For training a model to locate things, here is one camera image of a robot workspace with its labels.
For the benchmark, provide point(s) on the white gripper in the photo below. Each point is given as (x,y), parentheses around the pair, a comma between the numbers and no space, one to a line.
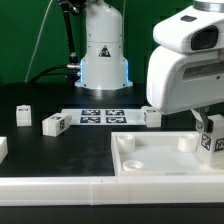
(178,82)

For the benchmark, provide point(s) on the white square tabletop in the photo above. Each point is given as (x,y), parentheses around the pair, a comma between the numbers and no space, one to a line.
(158,153)

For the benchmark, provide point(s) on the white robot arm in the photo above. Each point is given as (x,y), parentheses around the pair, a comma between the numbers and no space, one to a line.
(104,68)

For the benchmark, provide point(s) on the white fiducial marker sheet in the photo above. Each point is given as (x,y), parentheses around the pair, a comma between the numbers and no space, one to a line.
(105,116)

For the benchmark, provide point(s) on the white left fence block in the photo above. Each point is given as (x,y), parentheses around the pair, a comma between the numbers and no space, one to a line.
(3,148)

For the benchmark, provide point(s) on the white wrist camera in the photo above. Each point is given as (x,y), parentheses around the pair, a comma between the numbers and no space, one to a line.
(190,31)

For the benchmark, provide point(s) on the white front fence wall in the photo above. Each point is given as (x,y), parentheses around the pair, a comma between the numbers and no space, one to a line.
(110,190)

